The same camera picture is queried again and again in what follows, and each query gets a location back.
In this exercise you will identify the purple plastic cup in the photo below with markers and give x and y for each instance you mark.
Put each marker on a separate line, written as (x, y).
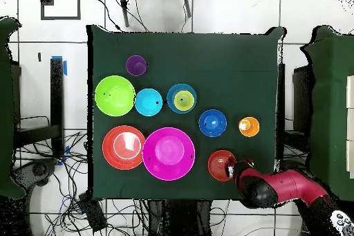
(136, 67)

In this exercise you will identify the large pink bowl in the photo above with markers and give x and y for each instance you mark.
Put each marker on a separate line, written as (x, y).
(168, 150)

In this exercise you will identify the black metal stand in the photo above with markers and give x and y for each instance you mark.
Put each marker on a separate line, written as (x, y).
(56, 94)

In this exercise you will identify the yellow plastic cup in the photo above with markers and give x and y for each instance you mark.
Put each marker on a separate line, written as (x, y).
(184, 101)

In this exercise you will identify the small dark blue bowl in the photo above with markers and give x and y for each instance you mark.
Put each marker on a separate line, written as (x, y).
(213, 129)

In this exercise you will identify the black power strip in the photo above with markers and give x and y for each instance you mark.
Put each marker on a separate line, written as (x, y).
(94, 215)

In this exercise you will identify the orange plastic cup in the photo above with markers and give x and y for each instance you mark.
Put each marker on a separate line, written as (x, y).
(252, 128)

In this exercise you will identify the large red-orange bowl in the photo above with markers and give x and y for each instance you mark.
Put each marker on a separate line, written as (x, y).
(110, 150)

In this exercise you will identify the blue tape strip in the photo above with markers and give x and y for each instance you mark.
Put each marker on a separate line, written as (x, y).
(65, 67)

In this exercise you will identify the large lime green bowl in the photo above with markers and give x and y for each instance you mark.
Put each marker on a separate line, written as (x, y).
(115, 101)

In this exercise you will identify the small cyan bowl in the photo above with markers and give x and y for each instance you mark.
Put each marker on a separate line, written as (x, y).
(146, 104)

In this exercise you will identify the dark green table cloth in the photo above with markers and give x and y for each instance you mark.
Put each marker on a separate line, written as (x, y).
(179, 53)

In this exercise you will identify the medium blue bowl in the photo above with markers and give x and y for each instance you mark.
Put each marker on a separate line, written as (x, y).
(171, 97)

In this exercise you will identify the small orange bowl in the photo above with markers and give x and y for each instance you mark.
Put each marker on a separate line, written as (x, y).
(217, 165)

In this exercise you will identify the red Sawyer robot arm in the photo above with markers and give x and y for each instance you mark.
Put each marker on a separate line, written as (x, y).
(290, 186)

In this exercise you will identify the green covered side table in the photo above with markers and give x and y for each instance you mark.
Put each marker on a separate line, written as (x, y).
(4, 108)
(329, 94)

